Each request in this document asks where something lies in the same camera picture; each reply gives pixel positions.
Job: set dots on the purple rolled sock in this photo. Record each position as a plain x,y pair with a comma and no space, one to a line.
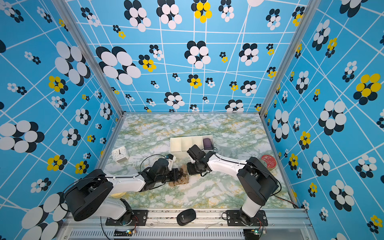
208,144

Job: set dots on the black computer mouse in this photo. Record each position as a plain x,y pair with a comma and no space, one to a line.
185,217

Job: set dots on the round red lid tin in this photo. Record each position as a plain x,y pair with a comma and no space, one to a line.
269,162

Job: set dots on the white compartment organizer tray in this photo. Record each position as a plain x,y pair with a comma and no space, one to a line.
180,145

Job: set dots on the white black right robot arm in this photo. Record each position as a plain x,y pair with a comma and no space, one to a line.
257,181

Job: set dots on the right green circuit board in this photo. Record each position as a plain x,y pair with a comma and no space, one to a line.
253,234

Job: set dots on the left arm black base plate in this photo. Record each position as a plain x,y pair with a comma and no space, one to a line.
132,218

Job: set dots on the white square alarm clock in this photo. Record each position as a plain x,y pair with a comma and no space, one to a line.
120,154

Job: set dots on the left green circuit board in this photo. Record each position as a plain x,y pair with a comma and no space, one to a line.
124,233

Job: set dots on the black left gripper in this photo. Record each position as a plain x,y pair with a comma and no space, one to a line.
174,174

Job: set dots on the beige argyle sock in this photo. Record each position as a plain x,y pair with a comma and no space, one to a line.
182,179

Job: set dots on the yellow round sponge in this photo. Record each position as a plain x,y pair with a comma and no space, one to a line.
117,195

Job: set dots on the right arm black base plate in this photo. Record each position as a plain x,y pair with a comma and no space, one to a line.
236,218

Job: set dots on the green circuit board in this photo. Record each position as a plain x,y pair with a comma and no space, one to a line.
253,234
124,233

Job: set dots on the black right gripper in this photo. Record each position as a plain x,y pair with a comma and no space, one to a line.
190,170

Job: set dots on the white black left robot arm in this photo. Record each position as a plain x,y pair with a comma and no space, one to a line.
91,196

